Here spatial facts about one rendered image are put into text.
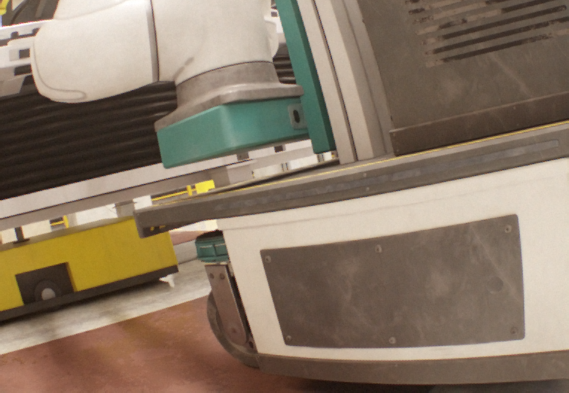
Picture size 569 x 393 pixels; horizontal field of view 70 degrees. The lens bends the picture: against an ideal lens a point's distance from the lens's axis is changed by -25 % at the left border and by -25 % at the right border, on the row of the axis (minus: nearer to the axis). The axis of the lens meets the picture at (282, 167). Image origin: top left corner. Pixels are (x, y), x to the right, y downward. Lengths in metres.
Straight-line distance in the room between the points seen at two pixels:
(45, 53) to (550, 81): 0.68
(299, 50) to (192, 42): 0.17
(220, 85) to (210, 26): 0.09
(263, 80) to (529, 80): 0.40
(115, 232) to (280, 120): 1.18
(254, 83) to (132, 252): 1.22
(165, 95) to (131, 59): 1.09
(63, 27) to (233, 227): 0.40
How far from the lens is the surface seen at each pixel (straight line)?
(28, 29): 1.63
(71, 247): 1.77
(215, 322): 0.89
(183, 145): 0.73
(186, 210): 0.71
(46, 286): 1.81
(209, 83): 0.71
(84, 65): 0.73
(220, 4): 0.74
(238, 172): 1.75
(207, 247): 0.80
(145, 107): 1.75
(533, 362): 0.53
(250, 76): 0.72
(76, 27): 0.74
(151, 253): 1.88
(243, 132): 0.67
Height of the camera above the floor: 0.35
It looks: 1 degrees down
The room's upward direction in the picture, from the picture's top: 13 degrees counter-clockwise
